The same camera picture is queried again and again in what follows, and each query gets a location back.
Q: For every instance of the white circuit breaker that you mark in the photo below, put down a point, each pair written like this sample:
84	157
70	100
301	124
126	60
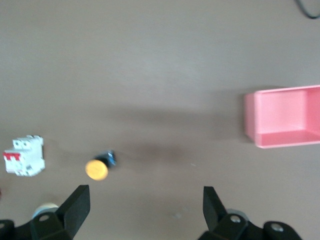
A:
25	156

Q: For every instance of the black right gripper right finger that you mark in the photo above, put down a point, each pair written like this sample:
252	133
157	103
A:
215	215

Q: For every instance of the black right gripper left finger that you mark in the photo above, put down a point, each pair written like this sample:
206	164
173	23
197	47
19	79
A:
72	212

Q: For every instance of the pink plastic bin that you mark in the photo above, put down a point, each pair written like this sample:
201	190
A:
280	115

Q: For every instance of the yellow push button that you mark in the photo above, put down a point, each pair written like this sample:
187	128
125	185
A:
97	170

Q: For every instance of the blue white call bell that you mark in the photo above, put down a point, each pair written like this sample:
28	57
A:
47	207

